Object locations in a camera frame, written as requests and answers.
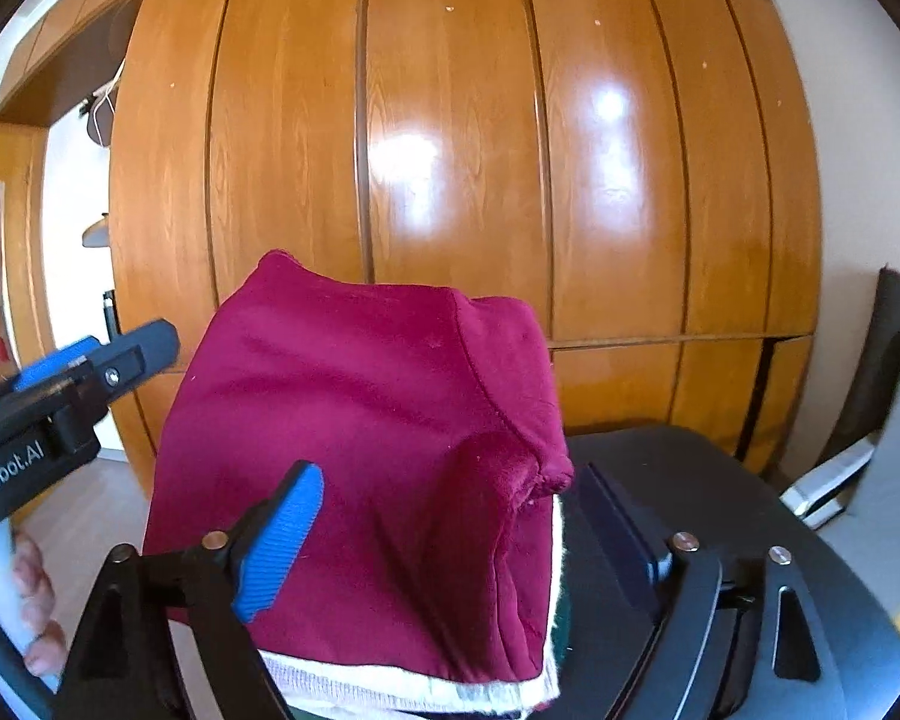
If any wooden panelled wardrobe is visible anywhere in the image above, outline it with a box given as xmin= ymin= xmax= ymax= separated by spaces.
xmin=0 ymin=0 xmax=821 ymax=473

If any grey yellow blue armchair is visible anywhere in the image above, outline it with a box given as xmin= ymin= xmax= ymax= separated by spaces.
xmin=781 ymin=266 xmax=900 ymax=632

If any white folded garment underneath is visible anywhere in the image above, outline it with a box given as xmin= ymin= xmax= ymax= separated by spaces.
xmin=261 ymin=499 xmax=571 ymax=718

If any crimson red knit sweater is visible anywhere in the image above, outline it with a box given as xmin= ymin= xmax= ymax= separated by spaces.
xmin=144 ymin=250 xmax=574 ymax=684

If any person's left hand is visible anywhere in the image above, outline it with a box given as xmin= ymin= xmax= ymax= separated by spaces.
xmin=11 ymin=532 xmax=68 ymax=678

